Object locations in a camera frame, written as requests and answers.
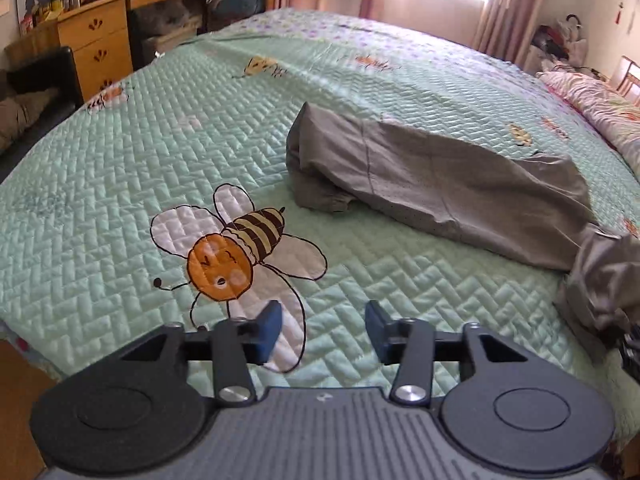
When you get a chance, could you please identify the white storage box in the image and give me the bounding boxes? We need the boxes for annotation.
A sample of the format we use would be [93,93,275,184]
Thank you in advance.
[142,27,201,61]

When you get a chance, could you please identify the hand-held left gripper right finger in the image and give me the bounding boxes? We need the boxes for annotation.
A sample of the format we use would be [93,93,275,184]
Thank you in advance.
[365,301,531,407]

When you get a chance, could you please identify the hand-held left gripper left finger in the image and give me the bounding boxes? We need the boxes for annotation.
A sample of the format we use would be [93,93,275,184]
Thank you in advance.
[120,300,284,408]

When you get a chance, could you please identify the grey pants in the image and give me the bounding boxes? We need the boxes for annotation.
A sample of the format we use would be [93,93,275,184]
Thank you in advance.
[286,101,640,361]

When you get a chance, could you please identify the wooden desk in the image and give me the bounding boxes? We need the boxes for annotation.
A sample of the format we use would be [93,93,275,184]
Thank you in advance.
[57,0,231,103]

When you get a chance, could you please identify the brown coat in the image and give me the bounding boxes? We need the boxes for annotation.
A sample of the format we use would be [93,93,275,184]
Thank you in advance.
[0,87,63,153]

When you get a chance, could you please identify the floral pillow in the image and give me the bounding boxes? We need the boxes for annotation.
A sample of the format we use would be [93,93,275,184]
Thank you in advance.
[535,71,640,181]

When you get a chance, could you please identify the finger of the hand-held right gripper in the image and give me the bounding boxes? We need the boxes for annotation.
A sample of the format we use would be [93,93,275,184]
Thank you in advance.
[619,327,640,368]

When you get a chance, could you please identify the green bee quilt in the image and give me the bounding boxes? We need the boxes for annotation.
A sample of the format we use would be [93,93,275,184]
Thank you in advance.
[0,7,640,441]

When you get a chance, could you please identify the wooden headboard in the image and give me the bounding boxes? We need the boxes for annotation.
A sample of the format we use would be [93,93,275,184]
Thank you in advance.
[617,55,640,96]

